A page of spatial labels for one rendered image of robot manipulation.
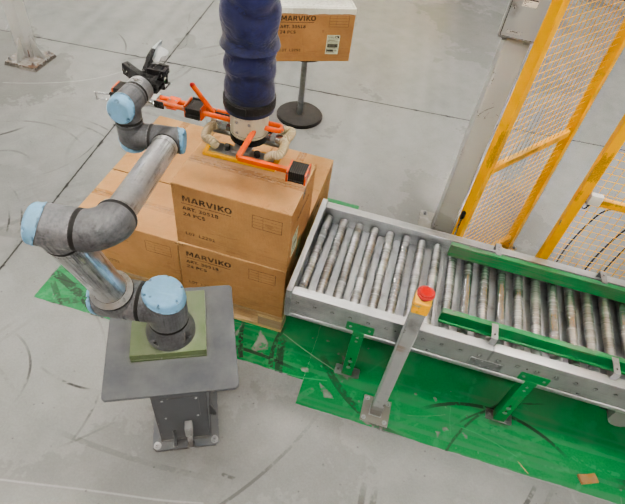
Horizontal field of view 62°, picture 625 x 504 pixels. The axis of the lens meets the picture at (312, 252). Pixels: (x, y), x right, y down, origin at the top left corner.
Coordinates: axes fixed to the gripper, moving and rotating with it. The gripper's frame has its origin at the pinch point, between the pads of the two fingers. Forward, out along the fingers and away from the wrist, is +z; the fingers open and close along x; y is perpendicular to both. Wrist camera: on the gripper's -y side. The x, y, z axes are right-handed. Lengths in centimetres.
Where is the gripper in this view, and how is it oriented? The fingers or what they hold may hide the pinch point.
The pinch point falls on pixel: (162, 59)
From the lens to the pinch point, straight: 214.3
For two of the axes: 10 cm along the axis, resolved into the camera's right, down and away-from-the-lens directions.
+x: 1.0, -6.7, -7.4
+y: 9.6, 2.5, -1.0
